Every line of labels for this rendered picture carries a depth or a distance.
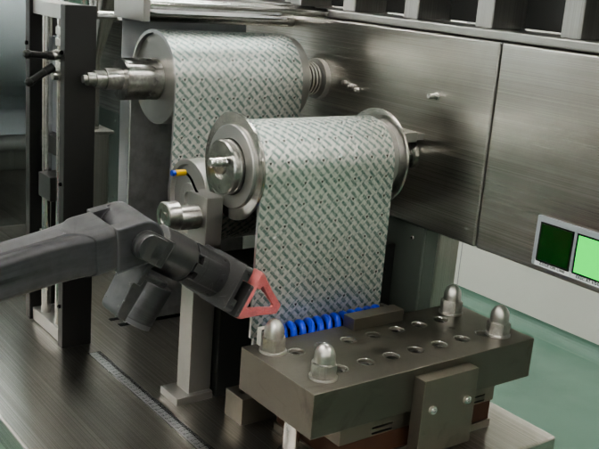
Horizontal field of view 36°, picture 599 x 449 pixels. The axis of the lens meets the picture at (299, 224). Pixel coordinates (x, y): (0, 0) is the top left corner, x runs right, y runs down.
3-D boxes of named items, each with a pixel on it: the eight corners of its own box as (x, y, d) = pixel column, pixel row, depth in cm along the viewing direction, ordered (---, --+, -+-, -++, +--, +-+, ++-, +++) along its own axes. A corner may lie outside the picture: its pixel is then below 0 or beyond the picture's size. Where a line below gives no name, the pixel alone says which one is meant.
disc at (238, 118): (201, 205, 132) (207, 103, 128) (205, 205, 132) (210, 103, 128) (258, 232, 121) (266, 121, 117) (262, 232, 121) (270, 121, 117)
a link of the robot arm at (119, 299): (148, 230, 105) (107, 203, 110) (96, 316, 104) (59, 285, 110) (212, 262, 114) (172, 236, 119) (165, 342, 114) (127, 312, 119)
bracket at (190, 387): (157, 394, 134) (165, 191, 126) (195, 385, 138) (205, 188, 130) (173, 408, 130) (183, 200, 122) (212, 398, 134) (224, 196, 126)
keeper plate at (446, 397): (406, 452, 121) (414, 376, 118) (458, 434, 127) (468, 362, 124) (418, 461, 119) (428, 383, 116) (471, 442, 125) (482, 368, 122)
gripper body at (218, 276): (233, 315, 117) (191, 295, 112) (192, 290, 125) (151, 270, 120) (257, 270, 117) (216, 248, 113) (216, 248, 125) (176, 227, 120)
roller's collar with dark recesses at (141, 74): (110, 96, 142) (110, 54, 140) (145, 96, 145) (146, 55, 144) (128, 102, 137) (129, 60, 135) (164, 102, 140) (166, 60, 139)
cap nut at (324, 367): (302, 374, 114) (305, 340, 113) (325, 369, 116) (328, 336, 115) (320, 386, 111) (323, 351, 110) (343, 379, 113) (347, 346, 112)
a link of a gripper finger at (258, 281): (275, 337, 122) (225, 313, 116) (246, 319, 128) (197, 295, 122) (299, 291, 123) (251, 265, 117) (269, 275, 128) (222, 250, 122)
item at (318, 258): (248, 337, 126) (257, 208, 122) (376, 311, 140) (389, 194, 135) (250, 338, 126) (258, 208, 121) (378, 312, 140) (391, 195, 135)
